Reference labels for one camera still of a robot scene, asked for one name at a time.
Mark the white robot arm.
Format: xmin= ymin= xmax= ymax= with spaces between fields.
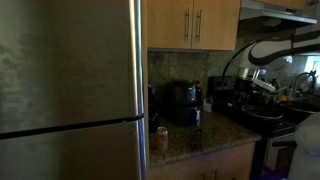
xmin=225 ymin=30 xmax=320 ymax=180

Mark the black air fryer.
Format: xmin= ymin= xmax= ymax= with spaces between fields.
xmin=166 ymin=80 xmax=198 ymax=126

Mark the pink soda can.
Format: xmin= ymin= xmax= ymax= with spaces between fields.
xmin=156 ymin=126 xmax=168 ymax=152

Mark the wooden upper cabinet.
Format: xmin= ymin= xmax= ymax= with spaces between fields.
xmin=147 ymin=0 xmax=241 ymax=50

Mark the granite counter base cabinet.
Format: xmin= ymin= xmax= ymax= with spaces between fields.
xmin=148 ymin=113 xmax=261 ymax=180

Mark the steel pot on stove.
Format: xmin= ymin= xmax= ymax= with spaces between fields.
xmin=234 ymin=67 xmax=260 ymax=93

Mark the stainless steel refrigerator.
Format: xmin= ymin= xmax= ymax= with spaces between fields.
xmin=0 ymin=0 xmax=147 ymax=180

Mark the black frying pan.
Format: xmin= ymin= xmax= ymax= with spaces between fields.
xmin=242 ymin=105 xmax=282 ymax=120

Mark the black stove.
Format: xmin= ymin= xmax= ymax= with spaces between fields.
xmin=207 ymin=76 xmax=296 ymax=180

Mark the range hood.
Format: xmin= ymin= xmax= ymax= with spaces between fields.
xmin=239 ymin=0 xmax=318 ymax=33

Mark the kitchen sink faucet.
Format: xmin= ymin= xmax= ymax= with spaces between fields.
xmin=292 ymin=71 xmax=316 ymax=98

